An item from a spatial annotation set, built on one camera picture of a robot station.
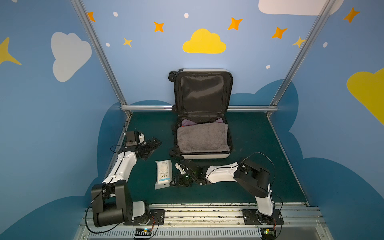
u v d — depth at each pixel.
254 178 0.50
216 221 0.74
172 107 1.11
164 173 0.86
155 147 0.78
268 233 0.73
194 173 0.70
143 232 0.73
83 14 0.71
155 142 0.80
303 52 0.85
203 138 0.94
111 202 0.45
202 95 1.00
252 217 0.75
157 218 0.74
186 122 1.07
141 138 0.80
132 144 0.67
